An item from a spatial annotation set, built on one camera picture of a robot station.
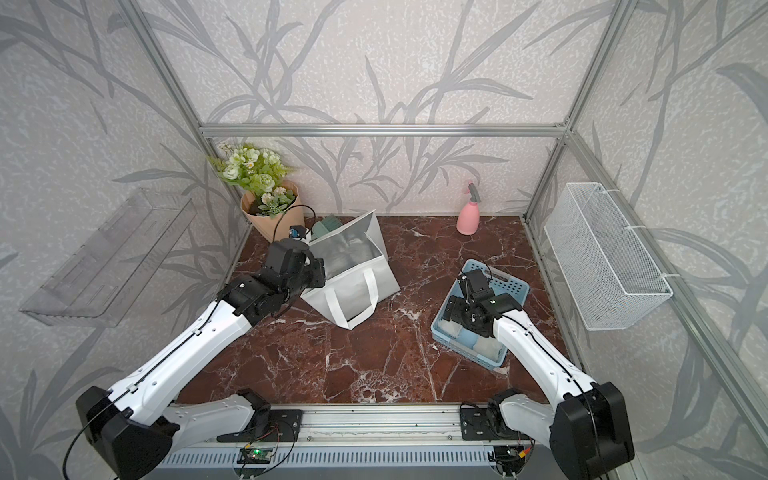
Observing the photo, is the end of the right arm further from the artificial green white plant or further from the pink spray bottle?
the artificial green white plant

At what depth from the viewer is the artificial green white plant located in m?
0.93

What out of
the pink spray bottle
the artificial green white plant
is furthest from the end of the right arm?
the artificial green white plant

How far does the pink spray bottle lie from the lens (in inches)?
42.1

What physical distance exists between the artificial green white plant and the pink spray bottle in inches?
24.8
